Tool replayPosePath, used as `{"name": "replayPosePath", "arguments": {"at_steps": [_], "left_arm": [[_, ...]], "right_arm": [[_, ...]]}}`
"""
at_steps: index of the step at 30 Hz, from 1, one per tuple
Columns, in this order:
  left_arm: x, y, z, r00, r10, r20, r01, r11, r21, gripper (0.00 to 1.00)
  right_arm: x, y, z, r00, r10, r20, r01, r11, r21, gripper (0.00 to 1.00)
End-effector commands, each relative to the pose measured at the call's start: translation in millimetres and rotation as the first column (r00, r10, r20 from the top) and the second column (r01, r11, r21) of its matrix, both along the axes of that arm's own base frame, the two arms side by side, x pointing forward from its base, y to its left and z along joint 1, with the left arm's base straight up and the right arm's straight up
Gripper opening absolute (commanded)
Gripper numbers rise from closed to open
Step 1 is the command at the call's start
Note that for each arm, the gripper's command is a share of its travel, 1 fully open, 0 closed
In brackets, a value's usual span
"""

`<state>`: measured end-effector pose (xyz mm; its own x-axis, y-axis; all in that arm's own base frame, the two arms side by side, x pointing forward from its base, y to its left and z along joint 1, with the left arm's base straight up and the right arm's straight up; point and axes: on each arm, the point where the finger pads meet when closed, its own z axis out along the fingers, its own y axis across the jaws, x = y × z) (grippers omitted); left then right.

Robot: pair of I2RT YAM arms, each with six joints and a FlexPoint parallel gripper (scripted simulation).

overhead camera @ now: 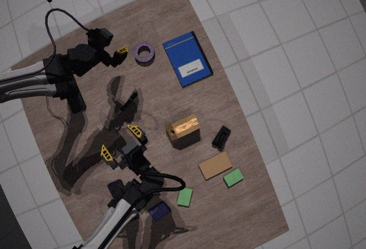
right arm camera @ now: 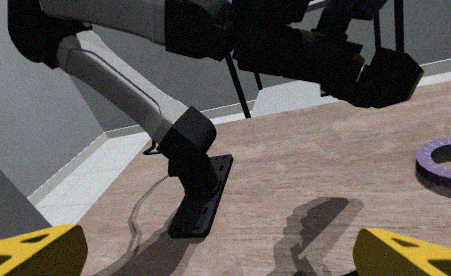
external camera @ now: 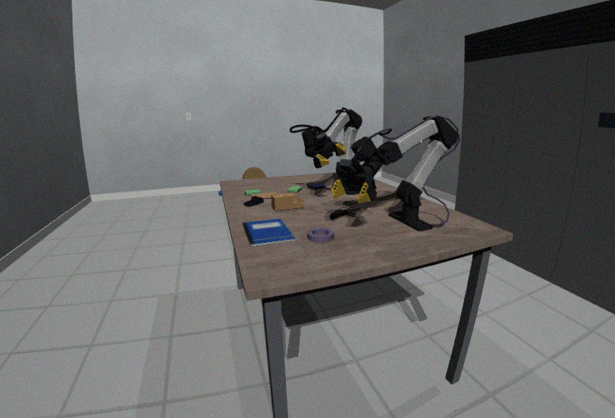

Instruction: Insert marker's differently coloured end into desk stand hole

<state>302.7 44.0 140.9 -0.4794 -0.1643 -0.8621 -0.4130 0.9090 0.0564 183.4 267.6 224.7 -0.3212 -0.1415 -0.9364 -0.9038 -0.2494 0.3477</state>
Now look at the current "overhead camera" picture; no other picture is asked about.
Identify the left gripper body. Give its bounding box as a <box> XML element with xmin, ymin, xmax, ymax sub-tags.
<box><xmin>88</xmin><ymin>36</ymin><xmax>127</xmax><ymax>68</ymax></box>

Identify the purple ring-shaped stand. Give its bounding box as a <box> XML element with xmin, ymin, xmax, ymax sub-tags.
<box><xmin>134</xmin><ymin>42</ymin><xmax>155</xmax><ymax>63</ymax></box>

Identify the tan flat rectangular board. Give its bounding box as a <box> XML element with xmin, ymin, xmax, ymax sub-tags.
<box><xmin>198</xmin><ymin>151</ymin><xmax>232</xmax><ymax>180</ymax></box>

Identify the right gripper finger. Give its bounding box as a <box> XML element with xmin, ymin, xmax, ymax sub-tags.
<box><xmin>101</xmin><ymin>145</ymin><xmax>114</xmax><ymax>161</ymax></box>
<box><xmin>127</xmin><ymin>125</ymin><xmax>142</xmax><ymax>139</ymax></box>

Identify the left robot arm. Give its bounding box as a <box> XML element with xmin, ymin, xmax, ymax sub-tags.
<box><xmin>0</xmin><ymin>28</ymin><xmax>114</xmax><ymax>114</ymax></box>

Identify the blue notebook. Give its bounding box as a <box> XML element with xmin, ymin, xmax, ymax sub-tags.
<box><xmin>163</xmin><ymin>31</ymin><xmax>213</xmax><ymax>87</ymax></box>

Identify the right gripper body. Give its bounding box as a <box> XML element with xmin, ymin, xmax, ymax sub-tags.
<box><xmin>102</xmin><ymin>126</ymin><xmax>151</xmax><ymax>176</ymax></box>

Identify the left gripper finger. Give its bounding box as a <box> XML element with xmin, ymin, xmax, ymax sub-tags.
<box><xmin>117</xmin><ymin>46</ymin><xmax>128</xmax><ymax>53</ymax></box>

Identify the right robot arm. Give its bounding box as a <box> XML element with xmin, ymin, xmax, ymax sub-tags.
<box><xmin>72</xmin><ymin>139</ymin><xmax>164</xmax><ymax>249</ymax></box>

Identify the green rectangular block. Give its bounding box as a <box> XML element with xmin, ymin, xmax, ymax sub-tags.
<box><xmin>177</xmin><ymin>187</ymin><xmax>192</xmax><ymax>206</ymax></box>
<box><xmin>223</xmin><ymin>168</ymin><xmax>244</xmax><ymax>187</ymax></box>

